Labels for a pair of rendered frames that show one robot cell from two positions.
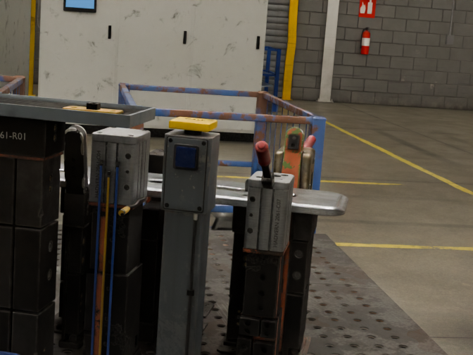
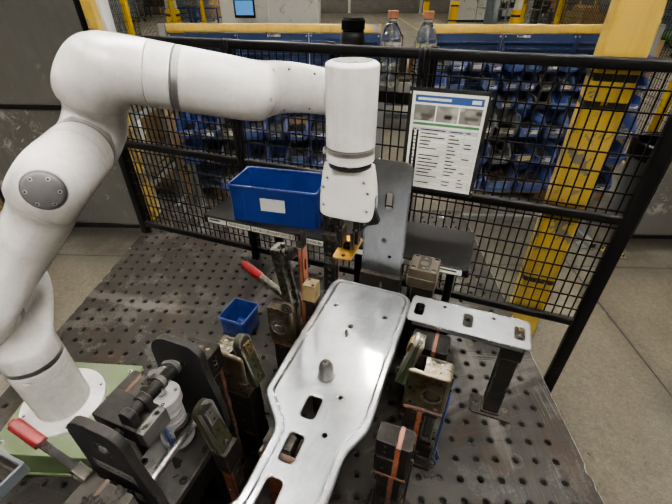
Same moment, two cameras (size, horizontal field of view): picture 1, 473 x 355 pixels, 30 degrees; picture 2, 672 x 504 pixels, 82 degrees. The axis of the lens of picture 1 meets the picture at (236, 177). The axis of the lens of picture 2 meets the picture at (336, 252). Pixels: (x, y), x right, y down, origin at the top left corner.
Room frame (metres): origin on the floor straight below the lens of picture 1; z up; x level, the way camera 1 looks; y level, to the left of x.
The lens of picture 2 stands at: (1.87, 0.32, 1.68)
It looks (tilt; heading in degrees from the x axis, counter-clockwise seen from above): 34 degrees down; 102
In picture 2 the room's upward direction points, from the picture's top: straight up
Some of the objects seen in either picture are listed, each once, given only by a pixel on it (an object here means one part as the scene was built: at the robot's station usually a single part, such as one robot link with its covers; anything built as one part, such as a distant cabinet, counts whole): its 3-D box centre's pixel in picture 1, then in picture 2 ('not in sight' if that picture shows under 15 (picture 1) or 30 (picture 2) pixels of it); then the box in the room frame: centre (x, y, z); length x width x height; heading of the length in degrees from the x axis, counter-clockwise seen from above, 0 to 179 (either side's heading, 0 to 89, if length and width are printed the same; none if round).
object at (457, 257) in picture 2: not in sight; (334, 227); (1.64, 1.42, 1.02); 0.90 x 0.22 x 0.03; 170
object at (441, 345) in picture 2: not in sight; (422, 377); (1.97, 1.00, 0.84); 0.11 x 0.10 x 0.28; 170
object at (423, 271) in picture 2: not in sight; (417, 311); (1.94, 1.20, 0.88); 0.08 x 0.08 x 0.36; 80
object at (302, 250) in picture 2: not in sight; (305, 307); (1.63, 1.08, 0.95); 0.03 x 0.01 x 0.50; 80
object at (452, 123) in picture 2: not in sight; (442, 143); (1.96, 1.48, 1.30); 0.23 x 0.02 x 0.31; 170
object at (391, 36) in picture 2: not in sight; (390, 50); (1.78, 1.61, 1.53); 0.06 x 0.06 x 0.20
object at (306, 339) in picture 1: (296, 277); not in sight; (1.59, -0.13, 0.84); 0.18 x 0.06 x 0.29; 170
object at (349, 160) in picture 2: not in sight; (349, 153); (1.77, 0.96, 1.44); 0.09 x 0.08 x 0.03; 171
